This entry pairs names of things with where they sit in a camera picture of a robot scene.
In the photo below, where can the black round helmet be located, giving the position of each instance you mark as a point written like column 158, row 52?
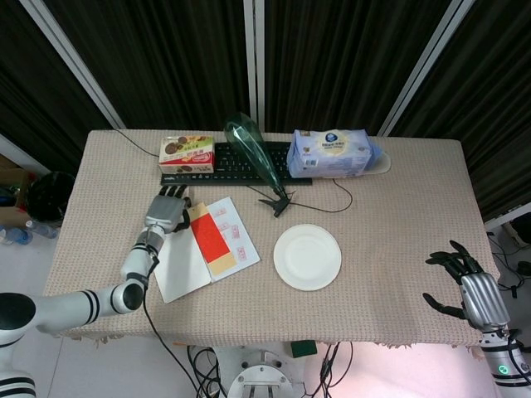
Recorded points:
column 47, row 197

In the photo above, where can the blue tissue pack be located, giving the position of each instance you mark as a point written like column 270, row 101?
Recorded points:
column 332, row 153

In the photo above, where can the white paper plate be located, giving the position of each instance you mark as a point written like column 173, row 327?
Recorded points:
column 307, row 257

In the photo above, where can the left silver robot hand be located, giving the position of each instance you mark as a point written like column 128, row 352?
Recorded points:
column 164, row 211

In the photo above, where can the dark ribbed partition panel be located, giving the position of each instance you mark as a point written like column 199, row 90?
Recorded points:
column 25, row 83
column 498, row 103
column 332, row 62
column 166, row 62

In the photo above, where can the black computer keyboard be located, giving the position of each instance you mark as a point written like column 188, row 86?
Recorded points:
column 232, row 166

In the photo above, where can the beige flat pad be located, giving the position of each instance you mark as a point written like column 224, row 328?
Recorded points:
column 385, row 163

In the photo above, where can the chocolate cookie box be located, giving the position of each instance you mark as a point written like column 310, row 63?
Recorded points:
column 186, row 153

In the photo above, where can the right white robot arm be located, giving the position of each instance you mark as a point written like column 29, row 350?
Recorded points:
column 504, row 365

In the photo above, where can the red bookmark with tan ends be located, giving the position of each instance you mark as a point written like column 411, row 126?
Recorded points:
column 209, row 238

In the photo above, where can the green spray bottle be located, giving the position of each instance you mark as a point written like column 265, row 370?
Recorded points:
column 249, row 145

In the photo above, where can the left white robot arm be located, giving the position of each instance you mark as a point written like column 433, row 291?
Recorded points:
column 66, row 309

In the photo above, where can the white partition frame post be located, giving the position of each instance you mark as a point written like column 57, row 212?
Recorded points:
column 427, row 70
column 254, row 62
column 74, row 66

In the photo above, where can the green small box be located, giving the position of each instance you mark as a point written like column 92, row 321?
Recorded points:
column 303, row 349

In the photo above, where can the clear plastic water bottle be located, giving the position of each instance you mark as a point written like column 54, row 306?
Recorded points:
column 41, row 229
column 14, row 236

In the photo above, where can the beige woven tablecloth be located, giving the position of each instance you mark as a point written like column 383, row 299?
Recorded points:
column 265, row 311

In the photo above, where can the white booklet with red card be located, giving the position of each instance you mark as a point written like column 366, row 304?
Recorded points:
column 182, row 273

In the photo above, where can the brown cardboard box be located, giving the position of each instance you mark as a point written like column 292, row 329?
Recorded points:
column 14, row 186

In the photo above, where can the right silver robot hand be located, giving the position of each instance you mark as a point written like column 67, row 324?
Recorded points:
column 483, row 298

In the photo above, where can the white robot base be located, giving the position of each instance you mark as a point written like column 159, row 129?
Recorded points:
column 259, row 377

